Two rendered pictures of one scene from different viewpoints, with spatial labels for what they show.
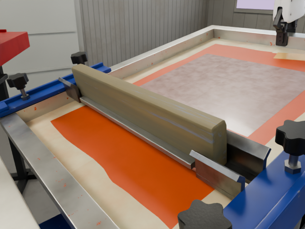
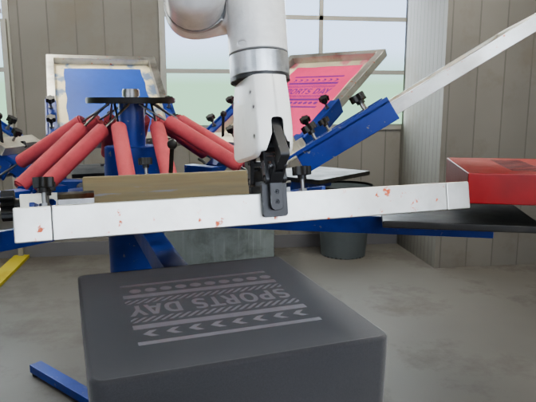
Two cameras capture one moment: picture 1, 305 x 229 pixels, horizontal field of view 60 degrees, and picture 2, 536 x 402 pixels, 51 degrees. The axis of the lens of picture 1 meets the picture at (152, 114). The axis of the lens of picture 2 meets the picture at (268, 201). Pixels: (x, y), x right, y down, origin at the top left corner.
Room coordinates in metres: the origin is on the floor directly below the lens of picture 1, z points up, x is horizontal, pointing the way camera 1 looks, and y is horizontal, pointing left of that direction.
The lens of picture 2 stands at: (1.06, -1.06, 1.31)
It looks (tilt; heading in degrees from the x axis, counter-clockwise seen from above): 10 degrees down; 110
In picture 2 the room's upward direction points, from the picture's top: straight up
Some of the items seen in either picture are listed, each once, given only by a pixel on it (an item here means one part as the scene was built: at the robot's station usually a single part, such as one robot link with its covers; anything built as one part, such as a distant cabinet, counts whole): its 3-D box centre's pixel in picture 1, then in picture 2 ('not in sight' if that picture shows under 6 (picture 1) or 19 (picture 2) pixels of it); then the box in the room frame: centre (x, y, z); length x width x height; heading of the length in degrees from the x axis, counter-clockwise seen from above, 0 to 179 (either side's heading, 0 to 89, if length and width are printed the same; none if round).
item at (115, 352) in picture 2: not in sight; (211, 301); (0.63, -0.17, 0.95); 0.48 x 0.44 x 0.01; 130
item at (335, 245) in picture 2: not in sight; (344, 219); (0.07, 3.65, 0.30); 0.48 x 0.48 x 0.61
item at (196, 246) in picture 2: not in sight; (214, 214); (-0.84, 2.97, 0.42); 0.90 x 0.70 x 0.84; 25
